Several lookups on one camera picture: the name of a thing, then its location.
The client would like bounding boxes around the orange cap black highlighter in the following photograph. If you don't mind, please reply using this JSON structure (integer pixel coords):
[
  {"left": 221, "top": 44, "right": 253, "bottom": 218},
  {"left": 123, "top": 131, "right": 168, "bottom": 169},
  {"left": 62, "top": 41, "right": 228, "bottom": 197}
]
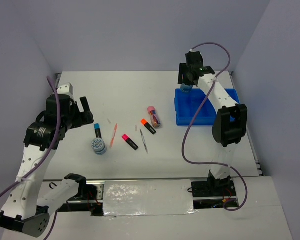
[{"left": 140, "top": 119, "right": 157, "bottom": 135}]

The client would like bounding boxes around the pink cap black highlighter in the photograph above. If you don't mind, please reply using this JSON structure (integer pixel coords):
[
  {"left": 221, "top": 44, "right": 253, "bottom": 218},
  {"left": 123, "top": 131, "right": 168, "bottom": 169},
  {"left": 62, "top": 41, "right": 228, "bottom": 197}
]
[{"left": 122, "top": 134, "right": 139, "bottom": 151}]

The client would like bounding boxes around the orange clear pen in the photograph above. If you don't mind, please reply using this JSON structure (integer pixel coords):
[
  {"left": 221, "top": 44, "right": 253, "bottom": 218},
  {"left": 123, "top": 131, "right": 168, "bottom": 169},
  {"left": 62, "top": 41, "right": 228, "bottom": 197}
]
[{"left": 110, "top": 123, "right": 118, "bottom": 148}]

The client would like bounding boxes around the blue cap black highlighter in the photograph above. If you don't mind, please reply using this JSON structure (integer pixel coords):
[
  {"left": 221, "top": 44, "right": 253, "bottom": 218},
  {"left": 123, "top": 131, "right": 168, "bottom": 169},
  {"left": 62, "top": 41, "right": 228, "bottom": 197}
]
[{"left": 94, "top": 123, "right": 102, "bottom": 139}]

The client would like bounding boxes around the thin grey pen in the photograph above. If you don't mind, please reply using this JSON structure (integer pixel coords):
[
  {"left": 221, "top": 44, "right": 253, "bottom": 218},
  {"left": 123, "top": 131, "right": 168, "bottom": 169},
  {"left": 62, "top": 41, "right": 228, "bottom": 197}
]
[{"left": 139, "top": 129, "right": 149, "bottom": 154}]

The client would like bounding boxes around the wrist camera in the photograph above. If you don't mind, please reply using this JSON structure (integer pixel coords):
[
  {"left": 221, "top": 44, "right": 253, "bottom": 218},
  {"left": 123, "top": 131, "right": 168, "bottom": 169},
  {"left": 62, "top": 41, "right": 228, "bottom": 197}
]
[
  {"left": 57, "top": 83, "right": 74, "bottom": 97},
  {"left": 185, "top": 51, "right": 204, "bottom": 66}
]

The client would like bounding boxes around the silver foil sheet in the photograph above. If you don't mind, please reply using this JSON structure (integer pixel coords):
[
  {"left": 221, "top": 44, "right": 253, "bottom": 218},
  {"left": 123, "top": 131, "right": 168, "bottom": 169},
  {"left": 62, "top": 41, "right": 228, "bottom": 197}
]
[{"left": 103, "top": 179, "right": 195, "bottom": 217}]

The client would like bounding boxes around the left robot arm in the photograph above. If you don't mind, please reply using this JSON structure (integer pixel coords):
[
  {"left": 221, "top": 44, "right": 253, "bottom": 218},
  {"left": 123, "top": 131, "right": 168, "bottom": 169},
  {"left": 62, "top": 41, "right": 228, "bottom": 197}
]
[{"left": 0, "top": 93, "right": 94, "bottom": 238}]

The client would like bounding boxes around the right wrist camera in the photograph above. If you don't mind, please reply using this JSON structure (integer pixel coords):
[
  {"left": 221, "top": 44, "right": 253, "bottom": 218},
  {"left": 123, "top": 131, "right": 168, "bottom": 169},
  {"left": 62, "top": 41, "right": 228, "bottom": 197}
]
[{"left": 185, "top": 51, "right": 204, "bottom": 66}]

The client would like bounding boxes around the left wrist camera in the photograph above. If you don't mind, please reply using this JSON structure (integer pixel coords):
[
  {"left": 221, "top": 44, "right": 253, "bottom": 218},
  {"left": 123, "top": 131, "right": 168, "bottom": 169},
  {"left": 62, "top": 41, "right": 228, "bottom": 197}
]
[{"left": 57, "top": 83, "right": 74, "bottom": 97}]

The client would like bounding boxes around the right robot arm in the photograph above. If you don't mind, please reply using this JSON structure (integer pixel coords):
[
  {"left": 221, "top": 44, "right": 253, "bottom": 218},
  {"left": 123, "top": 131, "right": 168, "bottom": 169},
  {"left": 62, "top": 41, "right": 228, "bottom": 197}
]
[{"left": 178, "top": 50, "right": 248, "bottom": 196}]

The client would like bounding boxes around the blue plastic sorting bin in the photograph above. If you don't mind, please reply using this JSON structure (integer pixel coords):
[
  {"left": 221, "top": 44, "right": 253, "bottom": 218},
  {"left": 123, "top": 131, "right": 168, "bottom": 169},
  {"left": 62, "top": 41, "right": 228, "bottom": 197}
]
[{"left": 174, "top": 88, "right": 241, "bottom": 127}]

